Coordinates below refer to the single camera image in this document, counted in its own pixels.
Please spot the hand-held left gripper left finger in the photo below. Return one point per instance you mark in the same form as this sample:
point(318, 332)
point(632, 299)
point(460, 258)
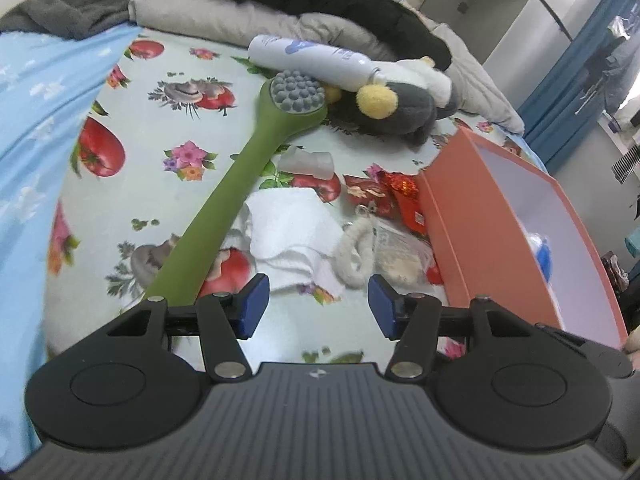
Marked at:
point(252, 305)

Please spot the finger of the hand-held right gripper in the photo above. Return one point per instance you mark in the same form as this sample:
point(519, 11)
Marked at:
point(565, 337)

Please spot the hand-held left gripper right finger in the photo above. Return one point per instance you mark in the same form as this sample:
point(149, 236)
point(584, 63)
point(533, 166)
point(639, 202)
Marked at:
point(385, 305)

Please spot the blue white plastic bag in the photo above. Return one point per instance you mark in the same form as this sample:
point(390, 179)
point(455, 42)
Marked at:
point(544, 260)

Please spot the white cloth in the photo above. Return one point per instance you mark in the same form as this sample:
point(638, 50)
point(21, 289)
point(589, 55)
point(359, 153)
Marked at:
point(285, 230)

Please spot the red foil candy packet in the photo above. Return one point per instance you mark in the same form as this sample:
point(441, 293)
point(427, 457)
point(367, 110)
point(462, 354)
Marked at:
point(402, 185)
point(415, 215)
point(365, 192)
point(435, 275)

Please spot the orange cardboard box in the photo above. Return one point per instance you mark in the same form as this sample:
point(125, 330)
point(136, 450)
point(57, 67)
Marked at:
point(475, 220)

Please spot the clear bag with cream item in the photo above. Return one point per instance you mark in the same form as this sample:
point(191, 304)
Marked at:
point(400, 260)

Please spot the red bag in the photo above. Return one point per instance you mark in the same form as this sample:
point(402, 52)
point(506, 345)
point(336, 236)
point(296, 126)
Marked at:
point(612, 275)

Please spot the teal garment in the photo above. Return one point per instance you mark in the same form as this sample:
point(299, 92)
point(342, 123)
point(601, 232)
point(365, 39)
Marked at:
point(634, 242)

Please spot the clear plastic piece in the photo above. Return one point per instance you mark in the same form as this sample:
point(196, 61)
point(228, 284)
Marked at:
point(312, 162)

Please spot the fruit print tablecloth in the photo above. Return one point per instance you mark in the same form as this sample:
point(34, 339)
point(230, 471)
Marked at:
point(140, 185)

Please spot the striped garment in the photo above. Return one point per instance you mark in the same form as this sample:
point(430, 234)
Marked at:
point(627, 165)

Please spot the grey penguin plush toy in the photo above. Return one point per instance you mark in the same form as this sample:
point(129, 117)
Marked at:
point(400, 120)

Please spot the blue curtain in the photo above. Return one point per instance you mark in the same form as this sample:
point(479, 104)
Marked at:
point(560, 110)

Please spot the white bottle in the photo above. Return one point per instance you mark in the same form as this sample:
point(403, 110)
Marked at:
point(310, 60)

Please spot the light blue bedsheet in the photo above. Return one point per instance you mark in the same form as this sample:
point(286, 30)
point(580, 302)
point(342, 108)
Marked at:
point(30, 160)

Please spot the hanging grey blue garments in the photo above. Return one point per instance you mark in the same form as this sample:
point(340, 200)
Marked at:
point(602, 65)

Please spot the grey duvet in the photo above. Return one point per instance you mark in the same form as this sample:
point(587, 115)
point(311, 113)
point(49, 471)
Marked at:
point(200, 10)

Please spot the dark grey blanket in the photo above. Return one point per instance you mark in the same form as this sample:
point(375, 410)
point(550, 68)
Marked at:
point(75, 10)

